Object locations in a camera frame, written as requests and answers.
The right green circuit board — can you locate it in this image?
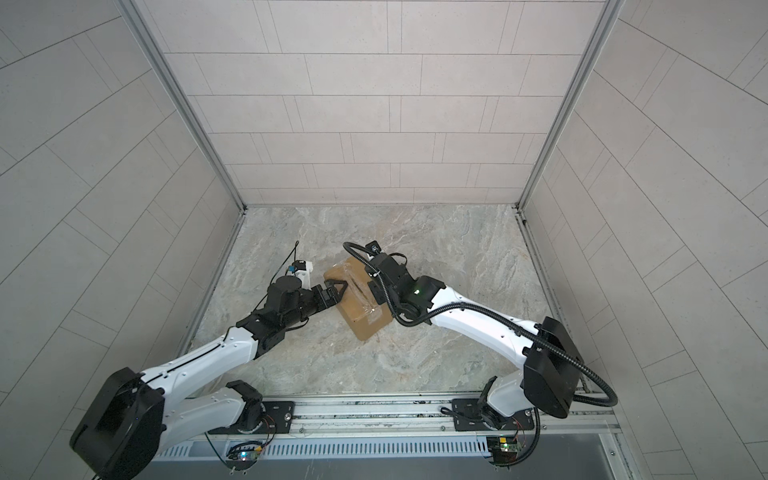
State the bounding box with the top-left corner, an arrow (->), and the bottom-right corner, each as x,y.
486,436 -> 522,466

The brown cardboard express box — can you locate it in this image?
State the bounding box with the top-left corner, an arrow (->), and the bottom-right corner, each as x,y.
323,257 -> 393,341

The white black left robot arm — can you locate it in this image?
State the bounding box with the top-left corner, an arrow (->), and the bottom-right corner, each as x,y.
69,276 -> 348,479

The black corrugated cable conduit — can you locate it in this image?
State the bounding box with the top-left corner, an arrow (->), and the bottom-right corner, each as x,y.
343,241 -> 619,409

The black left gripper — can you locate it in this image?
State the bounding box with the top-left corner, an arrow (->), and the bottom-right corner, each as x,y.
281,282 -> 350,331

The green circuit board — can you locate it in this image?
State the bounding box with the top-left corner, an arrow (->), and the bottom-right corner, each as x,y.
226,440 -> 265,470
486,436 -> 522,466

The left green circuit board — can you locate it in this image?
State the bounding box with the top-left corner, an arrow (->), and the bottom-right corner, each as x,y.
226,440 -> 265,470

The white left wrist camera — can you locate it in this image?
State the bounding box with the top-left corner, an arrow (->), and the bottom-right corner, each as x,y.
292,260 -> 313,290

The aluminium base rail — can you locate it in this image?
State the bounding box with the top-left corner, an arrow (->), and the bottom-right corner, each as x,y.
264,392 -> 620,440

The white slotted vent strip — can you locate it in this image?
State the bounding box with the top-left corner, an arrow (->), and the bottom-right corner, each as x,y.
261,435 -> 491,460

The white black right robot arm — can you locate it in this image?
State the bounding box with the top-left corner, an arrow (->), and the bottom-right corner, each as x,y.
366,253 -> 582,430

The aluminium left corner post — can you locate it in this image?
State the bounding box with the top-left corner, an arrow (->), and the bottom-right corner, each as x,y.
115,0 -> 247,214

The thin black left camera cable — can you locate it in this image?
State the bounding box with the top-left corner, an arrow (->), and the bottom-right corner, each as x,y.
251,241 -> 301,313

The aluminium right corner post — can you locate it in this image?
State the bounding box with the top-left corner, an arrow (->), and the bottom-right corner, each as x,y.
517,0 -> 624,213

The aluminium corner post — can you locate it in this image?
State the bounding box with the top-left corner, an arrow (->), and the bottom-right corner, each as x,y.
115,0 -> 247,214
517,0 -> 624,213

